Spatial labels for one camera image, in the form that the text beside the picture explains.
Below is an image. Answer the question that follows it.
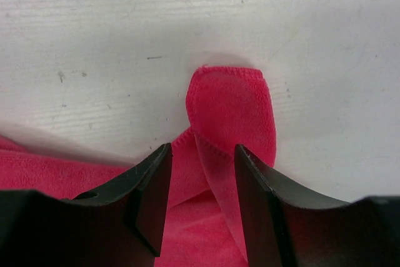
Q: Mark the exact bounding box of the pink towel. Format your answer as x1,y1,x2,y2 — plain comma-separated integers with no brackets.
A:
1,66,276,266

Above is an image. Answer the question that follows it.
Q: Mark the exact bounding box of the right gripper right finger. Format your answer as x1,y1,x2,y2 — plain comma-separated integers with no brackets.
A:
234,145,399,266

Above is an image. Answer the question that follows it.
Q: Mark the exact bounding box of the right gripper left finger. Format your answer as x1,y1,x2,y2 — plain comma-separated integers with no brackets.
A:
1,144,173,266

